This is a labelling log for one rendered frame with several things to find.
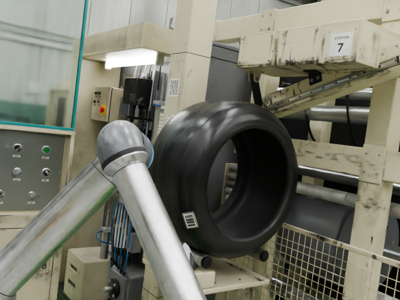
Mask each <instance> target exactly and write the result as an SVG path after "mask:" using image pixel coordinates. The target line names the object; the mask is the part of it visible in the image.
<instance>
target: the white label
mask: <svg viewBox="0 0 400 300"><path fill-rule="evenodd" d="M182 216H183V219H184V221H185V225H186V227H187V229H191V228H195V227H198V224H197V221H196V218H195V215H194V212H193V211H192V212H185V213H182Z"/></svg>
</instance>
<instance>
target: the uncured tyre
mask: <svg viewBox="0 0 400 300"><path fill-rule="evenodd" d="M229 139H231V140H232V142H233V144H234V147H235V150H236V155H237V175H236V180H235V184H234V187H233V189H232V191H231V193H230V195H229V197H228V198H227V200H226V201H225V203H224V204H223V205H222V206H221V207H220V208H219V209H218V210H216V211H215V212H213V213H212V214H211V213H210V209H209V206H208V198H207V187H208V179H209V175H210V171H211V167H212V166H213V162H214V160H215V158H216V156H217V154H218V153H219V152H220V150H221V148H222V147H223V146H224V145H225V143H226V142H227V141H228V140H229ZM152 147H153V150H154V158H153V161H152V164H151V165H150V167H149V168H148V171H149V173H150V175H151V177H152V180H153V182H154V184H155V187H156V189H157V191H158V193H159V195H160V197H161V200H162V202H163V204H164V206H165V208H166V210H167V213H168V215H169V217H170V220H171V222H172V224H173V226H174V228H175V231H176V233H177V235H178V237H179V239H180V241H181V242H183V243H186V244H187V245H189V246H191V247H193V248H194V249H196V250H198V251H200V252H202V253H204V254H206V255H209V256H211V257H216V258H239V257H242V256H245V255H248V254H250V253H252V252H254V251H256V250H257V249H259V248H260V247H262V246H263V245H264V244H265V243H266V242H267V241H268V240H269V239H271V238H272V237H273V236H274V235H275V234H276V232H277V231H278V230H279V229H280V227H281V226H282V224H283V223H284V221H285V220H286V217H287V216H288V214H289V211H290V209H291V207H292V204H293V200H294V198H295V194H296V187H297V182H298V163H297V159H296V153H295V149H294V147H293V143H292V140H291V138H290V136H289V133H288V131H287V130H286V128H285V126H284V125H283V123H282V122H281V121H280V120H279V119H278V118H277V117H276V116H275V115H274V114H273V113H272V112H270V111H269V110H267V109H265V108H263V107H261V106H259V105H256V104H253V103H250V102H236V101H204V102H199V103H197V104H194V105H191V106H189V107H187V108H185V109H183V110H182V111H180V112H179V113H177V114H176V115H175V116H174V117H173V118H171V119H170V120H169V121H168V123H167V124H166V125H165V126H164V127H163V128H162V130H161V131H160V133H159V135H158V136H157V138H156V140H155V142H154V144H153V146H152ZM192 211H193V212H194V215H195V218H196V221H197V224H198V227H195V228H191V229H187V227H186V225H185V221H184V219H183V216H182V213H188V212H192Z"/></svg>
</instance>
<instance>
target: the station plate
mask: <svg viewBox="0 0 400 300"><path fill-rule="evenodd" d="M353 35H354V32H343V33H334V34H332V35H331V40H330V49H329V57H334V56H344V55H351V48H352V40H353Z"/></svg>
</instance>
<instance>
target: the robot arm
mask: <svg viewBox="0 0 400 300"><path fill-rule="evenodd" d="M96 150H97V154H96V155H95V158H94V159H93V160H92V161H91V162H90V163H89V164H88V165H87V166H86V167H85V168H84V169H83V170H82V171H81V172H80V173H79V174H78V175H77V176H76V177H75V178H74V179H73V180H72V181H71V182H69V183H68V184H67V185H66V186H65V187H64V188H63V189H62V190H61V191H60V192H59V193H58V194H57V195H56V196H55V197H54V198H53V199H52V200H51V201H50V202H49V203H48V204H47V205H46V206H45V207H44V208H43V209H42V210H41V211H40V212H39V213H38V214H37V215H36V216H35V217H34V218H33V219H32V220H31V221H30V222H29V223H28V224H27V225H26V226H25V227H24V228H23V229H22V230H21V231H20V232H19V233H18V234H17V235H16V236H15V237H14V238H13V239H12V240H11V241H10V242H9V243H8V244H7V245H5V246H4V247H3V248H2V249H1V250H0V300H17V294H16V292H17V291H18V290H19V289H20V288H21V287H22V286H23V285H24V284H25V283H26V282H27V281H28V280H29V279H30V278H31V277H32V276H33V275H34V274H35V273H36V272H37V271H38V270H39V269H40V268H41V267H42V266H43V265H44V264H45V263H46V262H47V261H48V260H49V259H50V258H51V257H52V256H53V255H54V254H55V253H56V252H57V251H58V250H59V249H60V248H61V247H62V246H63V245H64V244H65V243H66V242H67V241H68V240H69V239H70V238H71V237H72V236H73V235H74V234H75V233H76V232H77V231H78V230H79V229H80V228H81V227H82V226H83V225H84V224H85V223H86V222H87V221H88V220H89V219H90V218H91V217H92V216H93V215H94V214H95V213H96V212H97V211H98V210H99V209H100V208H101V207H102V206H103V205H104V204H105V203H106V202H107V201H108V200H109V199H110V198H111V197H112V196H113V195H114V194H115V193H116V192H117V191H119V194H120V196H121V198H122V201H123V203H124V206H125V207H126V210H127V213H128V215H129V217H130V220H131V222H132V225H133V227H134V229H135V231H136V234H137V236H138V238H139V241H140V244H141V245H142V248H143V250H144V253H145V255H146V257H147V259H148V262H149V265H150V266H151V269H152V272H153V274H154V276H155V278H156V281H157V283H158V285H159V287H160V290H161V293H162V295H163V297H164V300H207V299H206V297H205V295H204V292H203V290H202V288H201V285H200V284H199V281H198V279H197V277H196V275H195V272H194V271H195V269H196V264H195V260H194V259H193V256H192V253H191V250H190V248H189V246H188V245H187V244H186V243H181V241H180V239H179V237H178V235H177V233H176V231H175V228H174V226H173V224H172V222H171V220H170V217H169V215H168V213H167V210H166V208H165V206H164V204H163V202H162V200H161V197H160V195H159V193H158V191H157V189H156V187H155V184H154V182H153V180H152V177H151V175H150V173H149V171H148V168H149V167H150V165H151V164H152V161H153V158H154V150H153V147H152V145H151V142H150V140H149V139H148V138H147V137H146V136H145V135H144V134H143V133H142V132H141V131H140V130H139V129H138V128H137V127H136V126H135V125H134V124H133V123H131V122H129V121H124V120H116V121H112V122H110V123H108V124H107V125H106V126H104V127H103V129H102V130H101V131H100V133H99V135H98V138H97V143H96Z"/></svg>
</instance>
